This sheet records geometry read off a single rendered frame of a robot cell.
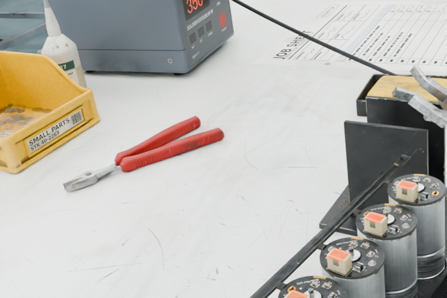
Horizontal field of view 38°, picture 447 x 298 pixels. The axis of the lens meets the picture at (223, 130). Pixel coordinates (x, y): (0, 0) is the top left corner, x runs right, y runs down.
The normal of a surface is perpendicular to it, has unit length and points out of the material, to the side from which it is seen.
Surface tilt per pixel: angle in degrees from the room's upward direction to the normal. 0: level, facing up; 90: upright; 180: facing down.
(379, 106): 90
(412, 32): 0
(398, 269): 90
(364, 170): 90
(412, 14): 0
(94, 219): 0
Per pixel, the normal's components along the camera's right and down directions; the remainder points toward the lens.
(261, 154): -0.14, -0.89
